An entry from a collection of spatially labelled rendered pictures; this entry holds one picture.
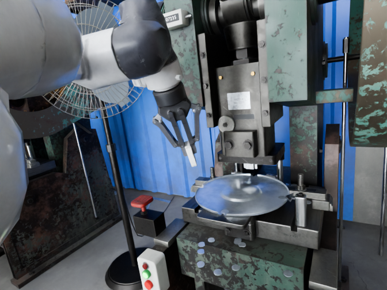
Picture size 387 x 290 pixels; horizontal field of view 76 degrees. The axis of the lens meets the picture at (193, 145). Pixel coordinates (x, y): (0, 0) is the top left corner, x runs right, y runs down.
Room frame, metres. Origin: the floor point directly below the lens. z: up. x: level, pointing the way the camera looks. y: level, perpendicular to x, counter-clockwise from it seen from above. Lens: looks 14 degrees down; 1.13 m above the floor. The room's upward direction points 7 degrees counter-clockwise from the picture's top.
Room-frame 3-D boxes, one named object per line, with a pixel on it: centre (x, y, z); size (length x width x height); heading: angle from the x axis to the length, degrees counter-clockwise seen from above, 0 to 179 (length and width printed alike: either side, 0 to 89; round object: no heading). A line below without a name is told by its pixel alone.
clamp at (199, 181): (0.92, -0.05, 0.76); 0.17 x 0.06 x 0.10; 58
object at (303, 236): (0.83, -0.20, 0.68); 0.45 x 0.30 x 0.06; 58
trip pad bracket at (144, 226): (0.80, 0.19, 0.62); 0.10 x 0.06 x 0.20; 58
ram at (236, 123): (0.80, -0.18, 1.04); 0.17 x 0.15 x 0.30; 148
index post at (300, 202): (0.63, -0.28, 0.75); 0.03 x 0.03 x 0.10; 58
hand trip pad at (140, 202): (0.81, 0.20, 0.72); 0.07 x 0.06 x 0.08; 148
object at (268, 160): (0.84, -0.20, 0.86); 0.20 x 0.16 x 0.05; 58
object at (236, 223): (0.68, -0.11, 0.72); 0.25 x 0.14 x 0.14; 148
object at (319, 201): (0.75, -0.34, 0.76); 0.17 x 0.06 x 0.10; 58
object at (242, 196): (0.73, -0.13, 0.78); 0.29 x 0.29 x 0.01
